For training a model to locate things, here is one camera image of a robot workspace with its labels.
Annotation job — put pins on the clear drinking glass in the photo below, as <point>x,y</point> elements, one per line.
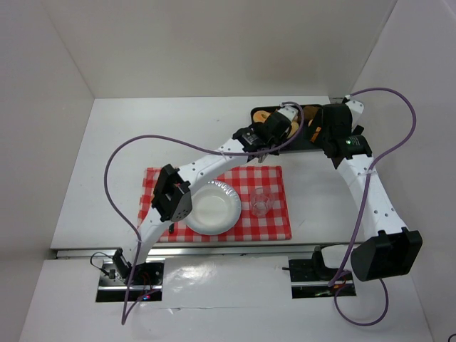
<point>261,201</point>

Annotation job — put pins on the ring bagel bread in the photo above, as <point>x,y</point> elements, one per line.
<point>260,116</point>

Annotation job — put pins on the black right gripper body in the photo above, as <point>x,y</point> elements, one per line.
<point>321,122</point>

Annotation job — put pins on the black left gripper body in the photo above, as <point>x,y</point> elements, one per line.
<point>282,118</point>

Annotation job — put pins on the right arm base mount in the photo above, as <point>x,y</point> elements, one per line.
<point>309,278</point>

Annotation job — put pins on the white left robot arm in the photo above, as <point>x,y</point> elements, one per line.
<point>172,195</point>

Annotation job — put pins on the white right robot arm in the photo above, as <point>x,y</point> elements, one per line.
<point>389,248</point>

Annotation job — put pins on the red white checkered cloth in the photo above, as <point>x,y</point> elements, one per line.
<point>274,226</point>

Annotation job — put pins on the black bread tray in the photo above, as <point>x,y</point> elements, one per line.
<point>300,142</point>

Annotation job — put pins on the silver metal tongs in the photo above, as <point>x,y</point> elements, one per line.
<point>261,158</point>

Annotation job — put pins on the aluminium rail front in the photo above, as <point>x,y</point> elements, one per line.
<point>221,251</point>

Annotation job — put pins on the white round plate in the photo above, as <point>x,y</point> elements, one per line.
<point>216,208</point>

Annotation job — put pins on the brown bread piece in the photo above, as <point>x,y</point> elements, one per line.
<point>310,112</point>

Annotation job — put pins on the twisted ring bread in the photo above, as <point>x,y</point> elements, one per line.
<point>294,127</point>

